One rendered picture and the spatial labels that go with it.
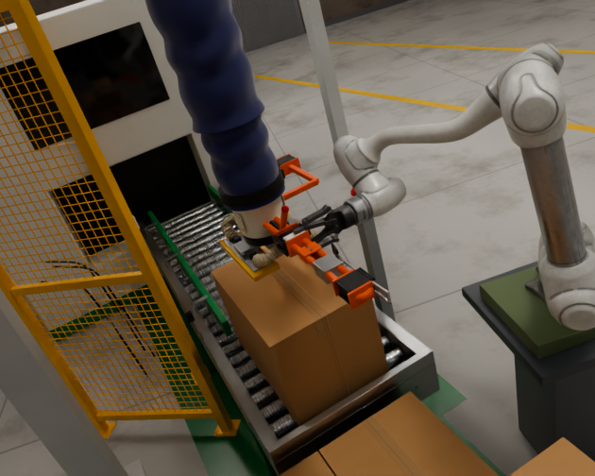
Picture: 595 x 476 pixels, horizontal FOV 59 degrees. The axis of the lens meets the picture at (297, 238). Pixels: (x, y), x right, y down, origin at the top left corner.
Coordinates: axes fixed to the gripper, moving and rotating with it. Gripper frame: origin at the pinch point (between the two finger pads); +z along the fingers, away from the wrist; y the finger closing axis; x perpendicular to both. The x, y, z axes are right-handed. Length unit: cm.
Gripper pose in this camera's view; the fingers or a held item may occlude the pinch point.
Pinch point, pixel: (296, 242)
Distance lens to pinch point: 162.6
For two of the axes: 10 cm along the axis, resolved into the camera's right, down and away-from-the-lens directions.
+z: -8.5, 4.4, -2.9
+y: 2.6, 8.3, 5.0
